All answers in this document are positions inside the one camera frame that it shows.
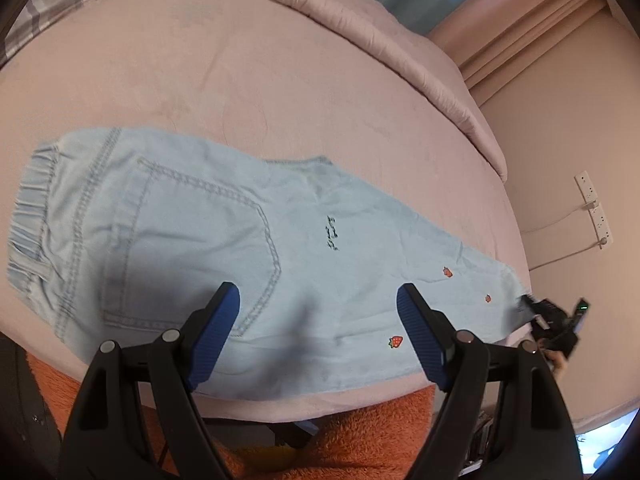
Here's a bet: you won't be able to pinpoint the pink bed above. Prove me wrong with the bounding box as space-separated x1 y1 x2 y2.
0 0 532 423

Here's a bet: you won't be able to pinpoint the pink folded quilt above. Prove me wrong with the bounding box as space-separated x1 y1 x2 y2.
152 0 508 184

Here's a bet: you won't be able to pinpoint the person's right hand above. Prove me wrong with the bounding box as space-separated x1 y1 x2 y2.
544 349 570 381

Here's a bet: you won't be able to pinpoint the person's orange fleece garment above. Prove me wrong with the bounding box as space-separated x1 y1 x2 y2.
27 352 442 480

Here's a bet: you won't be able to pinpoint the white power strip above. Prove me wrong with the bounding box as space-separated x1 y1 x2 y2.
574 171 614 252

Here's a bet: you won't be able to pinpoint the light blue strawberry pants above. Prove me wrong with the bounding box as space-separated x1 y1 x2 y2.
6 127 532 403

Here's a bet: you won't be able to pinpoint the beige curtain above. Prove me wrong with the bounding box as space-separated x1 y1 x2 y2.
425 0 640 107

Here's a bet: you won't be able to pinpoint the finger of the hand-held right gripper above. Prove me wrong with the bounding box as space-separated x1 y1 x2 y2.
514 294 540 323

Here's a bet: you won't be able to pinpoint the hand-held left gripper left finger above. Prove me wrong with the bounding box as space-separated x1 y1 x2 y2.
60 281 241 480

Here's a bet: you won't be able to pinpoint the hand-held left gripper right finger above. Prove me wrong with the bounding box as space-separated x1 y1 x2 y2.
396 282 583 480

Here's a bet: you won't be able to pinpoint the white cable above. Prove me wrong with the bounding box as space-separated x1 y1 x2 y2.
520 201 600 235
529 239 610 272

